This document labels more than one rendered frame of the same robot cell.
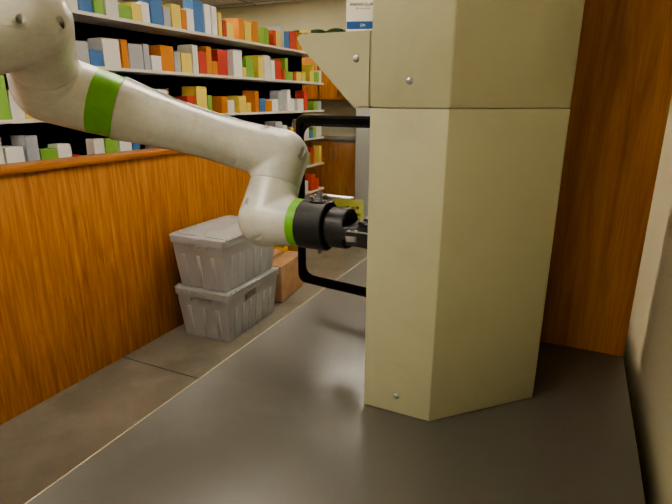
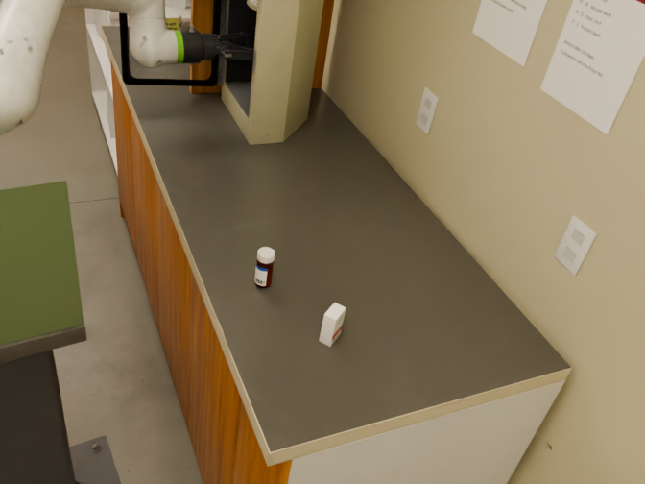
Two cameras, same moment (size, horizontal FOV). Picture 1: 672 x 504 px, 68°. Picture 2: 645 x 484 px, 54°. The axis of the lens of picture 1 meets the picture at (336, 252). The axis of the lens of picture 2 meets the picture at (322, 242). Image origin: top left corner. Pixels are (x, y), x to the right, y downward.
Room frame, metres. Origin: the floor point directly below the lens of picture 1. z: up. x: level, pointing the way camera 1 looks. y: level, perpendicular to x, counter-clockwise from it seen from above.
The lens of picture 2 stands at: (-0.49, 1.18, 1.90)
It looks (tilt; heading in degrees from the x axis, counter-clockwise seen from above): 37 degrees down; 305
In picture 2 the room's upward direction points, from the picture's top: 10 degrees clockwise
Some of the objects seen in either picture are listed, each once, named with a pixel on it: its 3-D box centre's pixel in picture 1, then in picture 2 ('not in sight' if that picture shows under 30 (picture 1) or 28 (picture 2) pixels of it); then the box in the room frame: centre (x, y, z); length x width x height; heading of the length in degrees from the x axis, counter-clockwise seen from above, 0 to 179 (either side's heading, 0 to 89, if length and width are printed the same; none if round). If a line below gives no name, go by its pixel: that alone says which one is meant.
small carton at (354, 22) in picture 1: (363, 19); not in sight; (0.85, -0.04, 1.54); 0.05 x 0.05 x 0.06; 84
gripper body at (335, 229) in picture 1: (354, 229); (215, 46); (0.88, -0.03, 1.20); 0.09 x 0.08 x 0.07; 65
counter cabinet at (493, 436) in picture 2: not in sight; (258, 266); (0.68, -0.10, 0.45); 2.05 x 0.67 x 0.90; 155
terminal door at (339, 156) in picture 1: (352, 209); (170, 25); (1.10, -0.04, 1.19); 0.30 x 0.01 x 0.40; 57
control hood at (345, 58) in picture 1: (373, 75); not in sight; (0.89, -0.06, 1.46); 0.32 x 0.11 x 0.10; 155
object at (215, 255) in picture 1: (227, 251); not in sight; (3.08, 0.69, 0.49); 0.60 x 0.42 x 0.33; 155
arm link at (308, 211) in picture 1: (318, 222); (190, 45); (0.92, 0.03, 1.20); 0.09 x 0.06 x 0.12; 155
